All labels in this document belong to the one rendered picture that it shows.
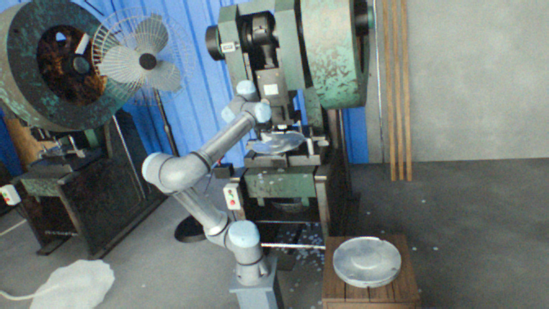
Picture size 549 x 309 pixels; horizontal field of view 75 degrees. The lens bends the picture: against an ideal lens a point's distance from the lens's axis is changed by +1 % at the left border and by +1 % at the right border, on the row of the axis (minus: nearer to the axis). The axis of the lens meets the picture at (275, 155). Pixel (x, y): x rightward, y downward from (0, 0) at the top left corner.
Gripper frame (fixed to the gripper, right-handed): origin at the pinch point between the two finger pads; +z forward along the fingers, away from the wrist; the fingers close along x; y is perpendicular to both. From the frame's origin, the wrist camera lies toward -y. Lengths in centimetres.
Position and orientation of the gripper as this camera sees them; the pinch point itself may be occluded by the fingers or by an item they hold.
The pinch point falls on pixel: (263, 141)
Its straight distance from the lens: 174.1
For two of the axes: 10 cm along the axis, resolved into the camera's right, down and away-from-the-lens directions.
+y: 9.6, -0.8, -2.8
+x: 1.3, -7.6, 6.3
